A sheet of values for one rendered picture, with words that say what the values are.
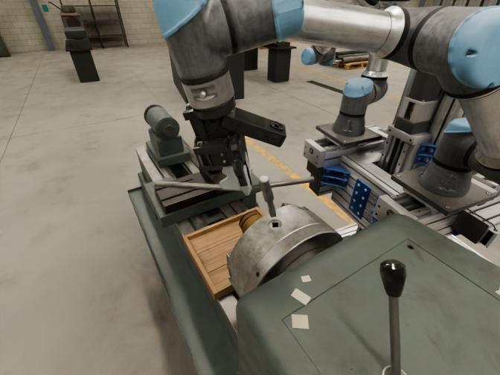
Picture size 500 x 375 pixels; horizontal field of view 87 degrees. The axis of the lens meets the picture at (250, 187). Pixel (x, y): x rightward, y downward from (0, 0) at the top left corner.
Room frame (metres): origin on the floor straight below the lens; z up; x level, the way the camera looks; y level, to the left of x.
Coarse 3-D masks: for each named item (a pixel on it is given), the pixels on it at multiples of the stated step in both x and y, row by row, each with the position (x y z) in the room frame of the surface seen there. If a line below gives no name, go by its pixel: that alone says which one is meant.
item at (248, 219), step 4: (248, 212) 0.65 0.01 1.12; (252, 212) 0.65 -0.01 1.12; (244, 216) 0.63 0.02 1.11; (248, 216) 0.63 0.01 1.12; (252, 216) 0.62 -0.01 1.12; (256, 216) 0.62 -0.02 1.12; (260, 216) 0.63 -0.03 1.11; (240, 220) 0.63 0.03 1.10; (244, 220) 0.62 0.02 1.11; (248, 220) 0.61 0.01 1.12; (252, 220) 0.60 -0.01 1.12; (256, 220) 0.60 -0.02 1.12; (240, 224) 0.62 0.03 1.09; (244, 224) 0.60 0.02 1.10; (248, 224) 0.60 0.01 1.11; (244, 228) 0.59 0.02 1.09; (244, 232) 0.59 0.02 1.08
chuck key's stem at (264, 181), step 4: (264, 176) 0.45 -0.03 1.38; (268, 176) 0.45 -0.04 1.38; (260, 180) 0.44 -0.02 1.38; (264, 180) 0.44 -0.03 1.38; (268, 180) 0.44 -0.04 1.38; (260, 184) 0.44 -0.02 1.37; (264, 184) 0.44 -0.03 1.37; (268, 184) 0.44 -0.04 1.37; (264, 188) 0.44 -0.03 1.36; (268, 188) 0.44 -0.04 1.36; (264, 192) 0.44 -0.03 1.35; (268, 192) 0.44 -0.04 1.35; (272, 192) 0.45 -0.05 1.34; (264, 196) 0.45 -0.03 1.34; (268, 196) 0.44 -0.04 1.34; (272, 196) 0.45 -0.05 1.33; (268, 200) 0.44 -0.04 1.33; (272, 200) 0.45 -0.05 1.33; (268, 204) 0.45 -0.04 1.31; (272, 204) 0.45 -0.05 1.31; (272, 208) 0.45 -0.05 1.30; (272, 212) 0.45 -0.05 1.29; (272, 216) 0.45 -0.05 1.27
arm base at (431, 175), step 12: (432, 168) 0.74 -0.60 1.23; (444, 168) 0.71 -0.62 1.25; (456, 168) 0.69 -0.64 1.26; (420, 180) 0.74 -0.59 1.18; (432, 180) 0.71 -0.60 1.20; (444, 180) 0.69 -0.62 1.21; (456, 180) 0.68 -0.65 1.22; (468, 180) 0.68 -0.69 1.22; (432, 192) 0.69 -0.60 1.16; (444, 192) 0.67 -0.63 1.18; (456, 192) 0.67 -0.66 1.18
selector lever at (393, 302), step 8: (392, 304) 0.19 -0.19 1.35; (392, 312) 0.19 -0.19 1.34; (392, 320) 0.18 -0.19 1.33; (392, 328) 0.17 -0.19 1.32; (392, 336) 0.17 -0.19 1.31; (392, 344) 0.16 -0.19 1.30; (392, 352) 0.16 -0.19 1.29; (392, 360) 0.15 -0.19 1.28; (400, 360) 0.15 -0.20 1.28; (384, 368) 0.15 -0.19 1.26; (392, 368) 0.15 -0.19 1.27; (400, 368) 0.14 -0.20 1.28
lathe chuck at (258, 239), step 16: (288, 208) 0.52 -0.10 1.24; (304, 208) 0.57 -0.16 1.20; (256, 224) 0.48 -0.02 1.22; (288, 224) 0.46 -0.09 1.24; (304, 224) 0.47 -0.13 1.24; (240, 240) 0.46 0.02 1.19; (256, 240) 0.44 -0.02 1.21; (272, 240) 0.42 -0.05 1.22; (240, 256) 0.42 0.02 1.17; (256, 256) 0.40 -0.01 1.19; (240, 272) 0.40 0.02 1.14; (240, 288) 0.38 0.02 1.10
